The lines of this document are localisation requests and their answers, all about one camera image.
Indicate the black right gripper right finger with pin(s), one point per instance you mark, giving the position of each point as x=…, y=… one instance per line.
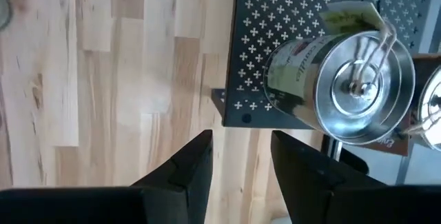
x=344, y=200

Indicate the clear jar with metal lid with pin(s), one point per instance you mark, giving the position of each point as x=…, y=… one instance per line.
x=344, y=89

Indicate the green glass candlestick holder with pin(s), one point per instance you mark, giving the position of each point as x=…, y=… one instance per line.
x=4, y=10

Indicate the black perforated metal shelf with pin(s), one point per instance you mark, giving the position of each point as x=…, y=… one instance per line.
x=275, y=17

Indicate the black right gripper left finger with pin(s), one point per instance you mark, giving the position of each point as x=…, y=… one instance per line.
x=103, y=206

